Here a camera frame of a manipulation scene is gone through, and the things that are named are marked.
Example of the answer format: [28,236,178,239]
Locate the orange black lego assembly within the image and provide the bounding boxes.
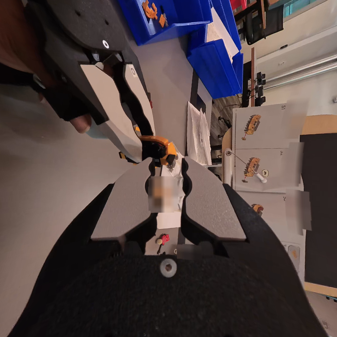
[119,135,177,168]

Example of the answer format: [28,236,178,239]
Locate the orange curved lego piece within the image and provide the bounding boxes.
[142,0,158,19]

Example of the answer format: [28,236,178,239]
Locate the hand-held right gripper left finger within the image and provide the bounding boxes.
[91,157,159,242]

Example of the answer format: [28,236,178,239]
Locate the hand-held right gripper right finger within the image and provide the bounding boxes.
[181,156,247,257]

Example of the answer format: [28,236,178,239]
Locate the lego instruction booklet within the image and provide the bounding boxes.
[233,104,309,277]

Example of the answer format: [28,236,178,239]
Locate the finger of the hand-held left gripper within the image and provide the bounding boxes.
[116,63,156,138]
[80,63,145,160]

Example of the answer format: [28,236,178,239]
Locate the person's left hand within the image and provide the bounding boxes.
[0,5,93,134]

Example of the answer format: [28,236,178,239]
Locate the open blue storage bin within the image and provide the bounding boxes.
[117,0,213,46]

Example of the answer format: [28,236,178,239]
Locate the white paper sheets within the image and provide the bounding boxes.
[205,7,239,64]

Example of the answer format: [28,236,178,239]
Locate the blue bin with papers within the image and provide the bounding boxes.
[186,0,244,100]

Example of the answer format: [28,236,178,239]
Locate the black chair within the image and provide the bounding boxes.
[242,5,285,46]

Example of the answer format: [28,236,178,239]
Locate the wooden table with black mat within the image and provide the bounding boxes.
[300,114,337,295]

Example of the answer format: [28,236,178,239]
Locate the clear plastic parts bag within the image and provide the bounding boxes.
[187,101,213,165]

